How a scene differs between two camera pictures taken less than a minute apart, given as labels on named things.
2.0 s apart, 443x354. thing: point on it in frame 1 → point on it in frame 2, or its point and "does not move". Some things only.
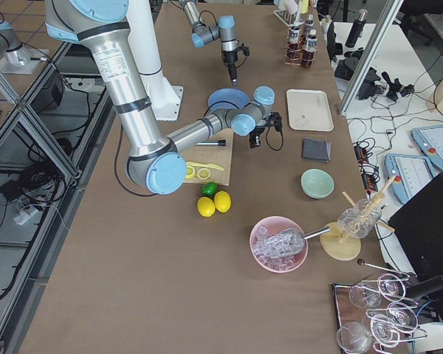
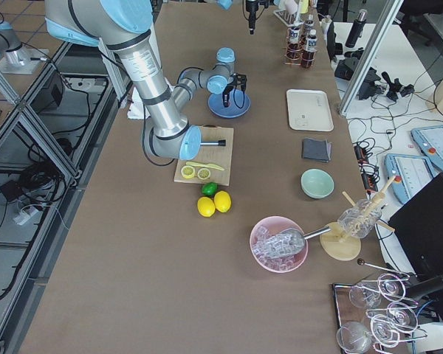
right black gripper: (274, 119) → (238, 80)
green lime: (209, 189) does not move
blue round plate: (227, 98) does not move
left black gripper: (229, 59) → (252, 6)
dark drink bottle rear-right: (294, 48) does not move
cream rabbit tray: (309, 110) does not move
